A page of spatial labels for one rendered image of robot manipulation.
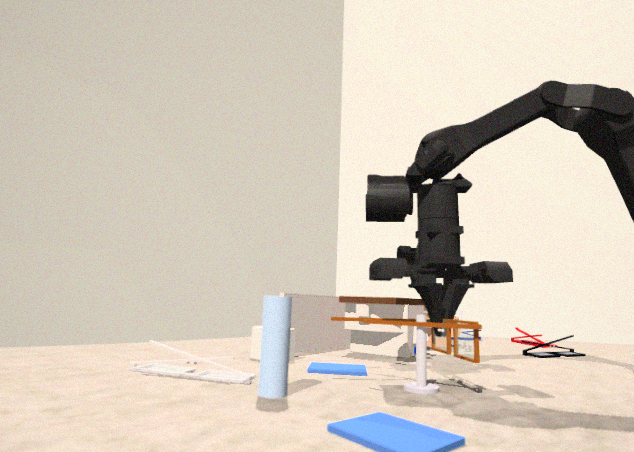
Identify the blue flat rectangular pad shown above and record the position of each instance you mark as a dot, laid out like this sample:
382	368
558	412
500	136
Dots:
385	433
343	369

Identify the white post on round base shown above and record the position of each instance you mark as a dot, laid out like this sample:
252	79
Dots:
421	386

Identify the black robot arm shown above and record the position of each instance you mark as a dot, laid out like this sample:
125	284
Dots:
605	123

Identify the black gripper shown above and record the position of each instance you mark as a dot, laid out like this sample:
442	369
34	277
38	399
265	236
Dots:
439	247

